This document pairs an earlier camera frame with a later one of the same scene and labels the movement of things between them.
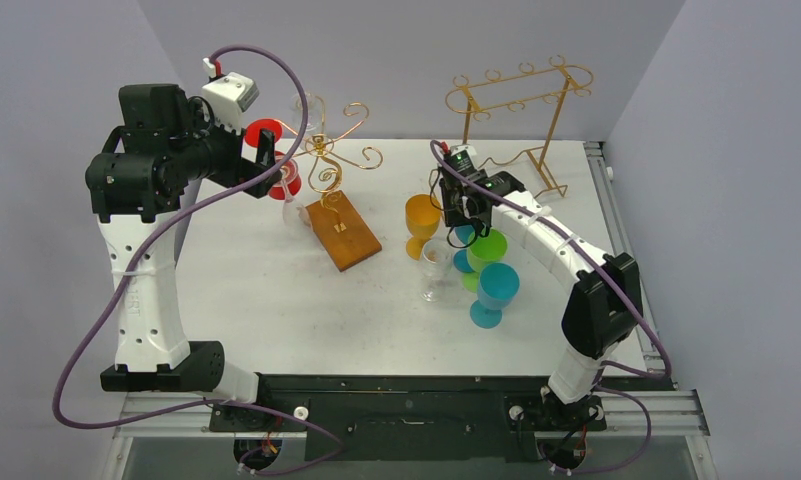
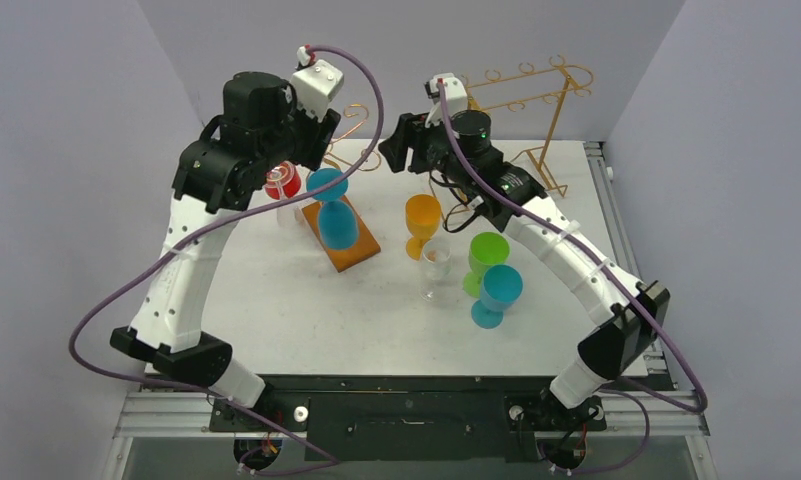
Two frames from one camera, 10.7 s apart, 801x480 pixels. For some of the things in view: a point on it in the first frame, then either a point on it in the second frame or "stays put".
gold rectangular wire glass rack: [482, 98] stays put
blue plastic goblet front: [498, 285] stays put
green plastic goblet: [482, 251] stays put
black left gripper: [241, 169] -> [316, 137]
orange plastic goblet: [422, 217] stays put
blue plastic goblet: [461, 256] -> [337, 220]
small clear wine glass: [437, 258] stays put
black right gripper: [460, 202] -> [406, 146]
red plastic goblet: [289, 183] stays put
